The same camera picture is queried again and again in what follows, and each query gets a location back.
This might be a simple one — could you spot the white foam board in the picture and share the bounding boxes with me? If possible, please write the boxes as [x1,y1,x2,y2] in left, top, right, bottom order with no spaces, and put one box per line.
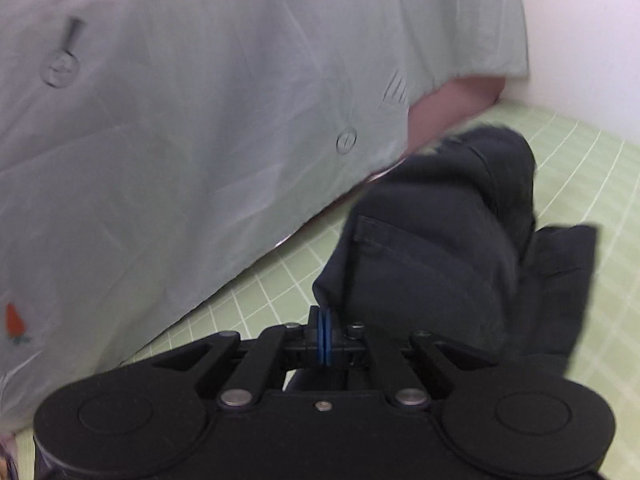
[504,0,639,142]

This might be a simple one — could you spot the green grid cutting mat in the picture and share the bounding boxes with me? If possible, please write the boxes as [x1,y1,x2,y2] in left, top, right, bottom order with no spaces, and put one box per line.
[14,98,640,480]

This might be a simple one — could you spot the grey carrot print cloth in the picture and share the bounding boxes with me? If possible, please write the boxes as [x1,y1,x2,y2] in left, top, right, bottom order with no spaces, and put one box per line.
[1,0,528,432]

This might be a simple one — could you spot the black trousers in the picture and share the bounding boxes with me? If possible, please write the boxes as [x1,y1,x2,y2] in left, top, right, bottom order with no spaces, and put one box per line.
[312,126,599,379]

